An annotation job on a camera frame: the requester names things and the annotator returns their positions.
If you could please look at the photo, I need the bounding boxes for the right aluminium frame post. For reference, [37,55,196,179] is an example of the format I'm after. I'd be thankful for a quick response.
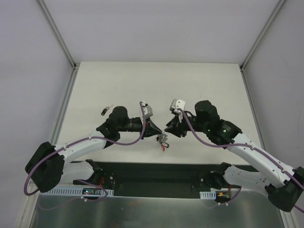
[239,0,289,71]

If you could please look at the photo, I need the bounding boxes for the right white cable duct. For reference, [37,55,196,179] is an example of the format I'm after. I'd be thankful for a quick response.
[199,190,217,200]

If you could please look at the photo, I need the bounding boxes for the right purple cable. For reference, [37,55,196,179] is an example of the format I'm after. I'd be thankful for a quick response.
[179,108,304,213]

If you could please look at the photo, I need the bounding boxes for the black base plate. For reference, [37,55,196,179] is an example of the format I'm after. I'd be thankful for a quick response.
[71,160,271,198]

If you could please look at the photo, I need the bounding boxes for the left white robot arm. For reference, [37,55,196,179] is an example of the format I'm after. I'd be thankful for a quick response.
[24,102,162,196]

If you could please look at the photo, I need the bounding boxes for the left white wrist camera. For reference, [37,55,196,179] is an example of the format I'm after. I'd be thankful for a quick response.
[139,101,153,123]

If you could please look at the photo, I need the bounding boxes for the key organiser with red handle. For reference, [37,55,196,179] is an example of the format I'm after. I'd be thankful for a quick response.
[156,132,170,152]

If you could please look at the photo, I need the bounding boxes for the white cable duct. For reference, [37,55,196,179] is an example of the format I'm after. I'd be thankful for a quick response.
[199,190,217,200]
[41,187,114,197]

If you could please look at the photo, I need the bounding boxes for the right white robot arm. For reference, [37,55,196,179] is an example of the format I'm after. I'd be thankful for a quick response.
[165,99,304,212]

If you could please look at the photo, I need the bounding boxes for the key with black head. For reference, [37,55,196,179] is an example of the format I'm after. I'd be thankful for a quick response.
[101,105,113,116]

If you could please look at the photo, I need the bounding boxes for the aluminium frame post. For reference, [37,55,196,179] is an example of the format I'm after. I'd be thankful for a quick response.
[239,0,289,71]
[35,0,80,69]

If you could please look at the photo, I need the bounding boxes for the left white cable duct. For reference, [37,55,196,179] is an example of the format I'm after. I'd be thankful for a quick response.
[41,187,114,197]

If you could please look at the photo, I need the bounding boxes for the left aluminium frame post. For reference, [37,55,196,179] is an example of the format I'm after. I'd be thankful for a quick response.
[35,0,80,69]

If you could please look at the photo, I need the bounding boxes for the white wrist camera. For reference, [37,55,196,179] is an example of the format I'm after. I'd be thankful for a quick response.
[169,99,186,123]
[139,101,153,123]

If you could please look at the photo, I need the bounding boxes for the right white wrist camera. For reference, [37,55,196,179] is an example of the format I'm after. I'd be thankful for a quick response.
[169,99,186,123]

